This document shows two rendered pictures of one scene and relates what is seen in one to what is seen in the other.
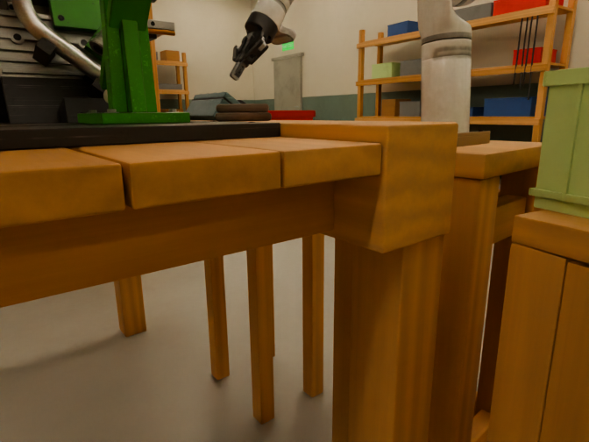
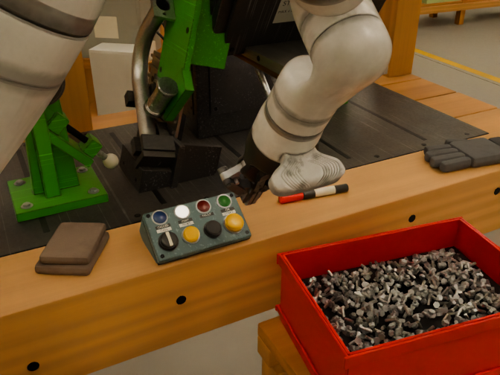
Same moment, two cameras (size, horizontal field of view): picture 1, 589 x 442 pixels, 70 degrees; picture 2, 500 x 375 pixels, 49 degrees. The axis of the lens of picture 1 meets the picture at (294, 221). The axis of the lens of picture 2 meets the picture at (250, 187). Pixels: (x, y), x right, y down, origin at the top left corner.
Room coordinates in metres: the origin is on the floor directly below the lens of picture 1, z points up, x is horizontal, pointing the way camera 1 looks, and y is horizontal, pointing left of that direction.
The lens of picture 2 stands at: (1.18, -0.52, 1.38)
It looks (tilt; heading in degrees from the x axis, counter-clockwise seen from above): 29 degrees down; 100
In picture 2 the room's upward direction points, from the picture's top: straight up
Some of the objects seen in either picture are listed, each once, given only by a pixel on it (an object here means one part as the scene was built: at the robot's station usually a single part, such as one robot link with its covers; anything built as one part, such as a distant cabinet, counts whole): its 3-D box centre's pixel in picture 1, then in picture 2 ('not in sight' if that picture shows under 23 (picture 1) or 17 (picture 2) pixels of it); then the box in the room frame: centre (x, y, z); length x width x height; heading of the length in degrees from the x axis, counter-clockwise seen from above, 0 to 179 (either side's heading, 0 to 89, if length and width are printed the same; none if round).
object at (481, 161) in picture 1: (443, 153); not in sight; (0.87, -0.31, 0.83); 0.32 x 0.32 x 0.04; 41
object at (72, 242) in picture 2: (243, 112); (73, 247); (0.80, 0.09, 0.91); 0.10 x 0.08 x 0.03; 96
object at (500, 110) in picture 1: (442, 97); not in sight; (6.27, -2.12, 1.10); 3.01 x 0.55 x 2.20; 35
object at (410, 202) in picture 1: (178, 149); (292, 240); (1.11, 0.30, 0.82); 1.50 x 0.14 x 0.15; 38
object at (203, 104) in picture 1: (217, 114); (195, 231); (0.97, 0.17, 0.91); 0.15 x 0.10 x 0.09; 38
